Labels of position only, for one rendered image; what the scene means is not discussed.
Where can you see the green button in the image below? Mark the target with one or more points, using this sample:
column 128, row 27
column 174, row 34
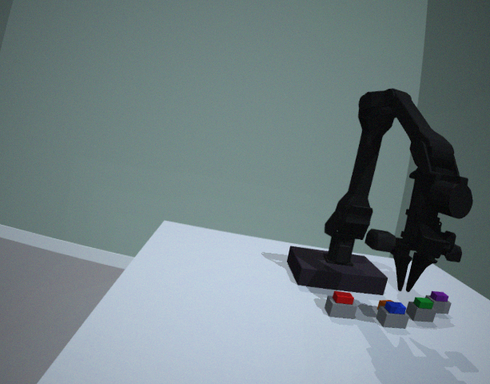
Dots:
column 421, row 310

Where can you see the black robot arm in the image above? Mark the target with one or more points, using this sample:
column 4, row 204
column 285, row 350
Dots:
column 437, row 185

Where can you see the orange block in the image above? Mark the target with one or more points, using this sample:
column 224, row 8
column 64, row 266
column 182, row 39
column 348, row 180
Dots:
column 382, row 303

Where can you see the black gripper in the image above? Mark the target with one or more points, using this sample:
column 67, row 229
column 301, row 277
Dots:
column 400, row 247

